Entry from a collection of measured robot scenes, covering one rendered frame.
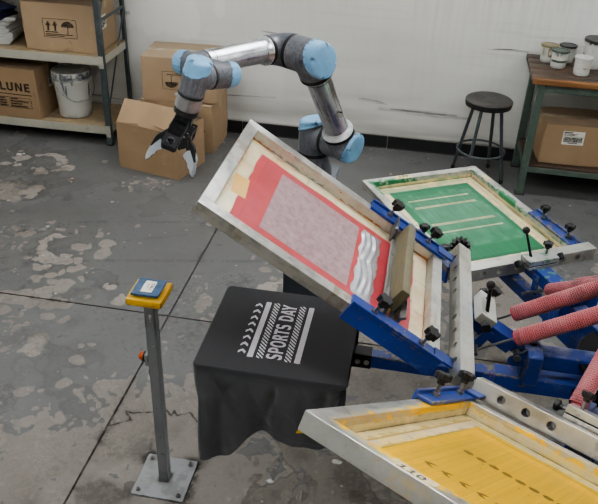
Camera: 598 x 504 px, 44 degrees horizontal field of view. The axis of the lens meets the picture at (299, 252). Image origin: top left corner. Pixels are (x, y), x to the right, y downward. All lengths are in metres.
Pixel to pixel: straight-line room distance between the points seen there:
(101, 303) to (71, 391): 0.72
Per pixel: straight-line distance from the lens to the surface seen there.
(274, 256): 1.94
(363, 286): 2.14
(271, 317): 2.51
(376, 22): 5.90
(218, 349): 2.38
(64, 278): 4.54
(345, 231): 2.31
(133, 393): 3.68
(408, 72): 5.98
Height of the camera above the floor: 2.45
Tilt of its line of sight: 32 degrees down
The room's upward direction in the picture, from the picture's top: 2 degrees clockwise
